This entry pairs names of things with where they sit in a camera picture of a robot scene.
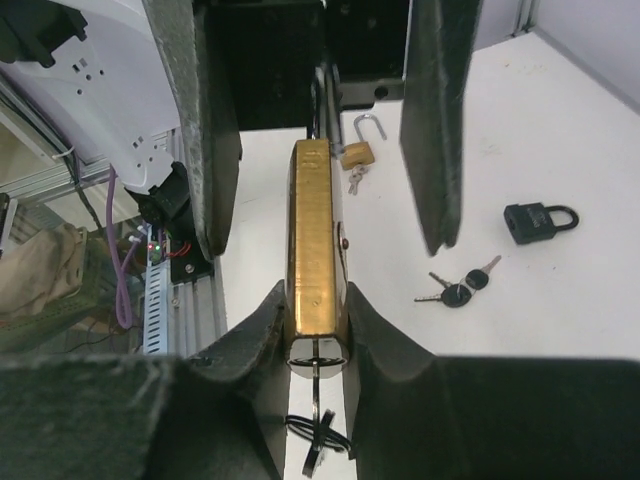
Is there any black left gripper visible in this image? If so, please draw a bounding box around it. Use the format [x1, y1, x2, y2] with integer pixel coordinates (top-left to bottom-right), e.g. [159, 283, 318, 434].
[143, 0, 482, 258]

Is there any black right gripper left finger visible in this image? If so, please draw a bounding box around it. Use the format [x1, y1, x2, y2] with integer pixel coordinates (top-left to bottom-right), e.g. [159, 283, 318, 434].
[1, 283, 290, 479]

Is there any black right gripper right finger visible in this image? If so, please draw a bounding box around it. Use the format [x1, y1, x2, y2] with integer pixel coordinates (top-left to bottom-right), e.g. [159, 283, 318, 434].
[343, 285, 639, 479]

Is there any black headed key pair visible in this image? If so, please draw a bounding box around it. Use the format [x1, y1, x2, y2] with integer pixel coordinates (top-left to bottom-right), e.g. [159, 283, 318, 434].
[414, 255, 502, 309]

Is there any medium brass padlock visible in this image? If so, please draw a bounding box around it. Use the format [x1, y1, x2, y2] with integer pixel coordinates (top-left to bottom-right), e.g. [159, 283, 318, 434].
[284, 61, 349, 379]

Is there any black padlock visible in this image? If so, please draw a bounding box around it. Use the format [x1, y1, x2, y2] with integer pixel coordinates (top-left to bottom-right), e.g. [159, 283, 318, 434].
[503, 203, 580, 246]

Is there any silver key bunch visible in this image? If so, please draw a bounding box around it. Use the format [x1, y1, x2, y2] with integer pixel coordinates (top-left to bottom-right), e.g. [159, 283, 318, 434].
[285, 338, 353, 479]

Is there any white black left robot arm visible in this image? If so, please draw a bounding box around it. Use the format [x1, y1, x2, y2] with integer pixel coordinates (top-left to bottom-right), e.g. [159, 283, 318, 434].
[1, 1, 481, 258]

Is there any small brass padlock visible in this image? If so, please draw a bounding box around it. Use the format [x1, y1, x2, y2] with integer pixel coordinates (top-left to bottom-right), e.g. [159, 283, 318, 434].
[341, 113, 388, 171]

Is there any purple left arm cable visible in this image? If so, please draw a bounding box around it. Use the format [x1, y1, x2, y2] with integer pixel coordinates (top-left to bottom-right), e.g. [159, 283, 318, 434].
[104, 164, 139, 331]

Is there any white slotted cable duct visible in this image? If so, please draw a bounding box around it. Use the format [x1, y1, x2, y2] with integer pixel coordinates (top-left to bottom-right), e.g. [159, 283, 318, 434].
[142, 260, 170, 355]

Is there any aluminium mounting rail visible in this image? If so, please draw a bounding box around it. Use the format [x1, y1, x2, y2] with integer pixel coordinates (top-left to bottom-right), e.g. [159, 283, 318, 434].
[168, 258, 227, 357]

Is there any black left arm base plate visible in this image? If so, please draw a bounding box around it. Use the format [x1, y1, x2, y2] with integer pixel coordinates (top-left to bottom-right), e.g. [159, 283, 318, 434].
[168, 223, 215, 284]

